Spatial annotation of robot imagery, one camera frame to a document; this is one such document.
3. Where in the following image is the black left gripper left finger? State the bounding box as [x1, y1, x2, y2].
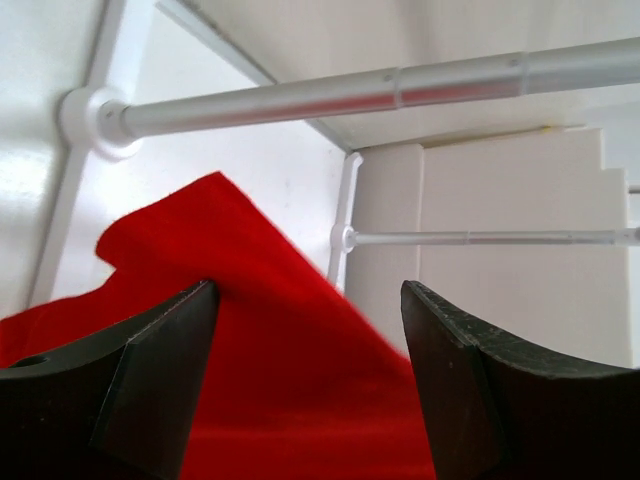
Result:
[1, 281, 219, 479]

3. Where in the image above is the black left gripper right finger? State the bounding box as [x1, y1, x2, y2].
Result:
[401, 281, 639, 479]

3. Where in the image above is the red t shirt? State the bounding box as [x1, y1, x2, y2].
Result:
[1, 173, 435, 479]

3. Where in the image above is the white clothes rack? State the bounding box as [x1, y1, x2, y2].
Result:
[30, 38, 639, 304]

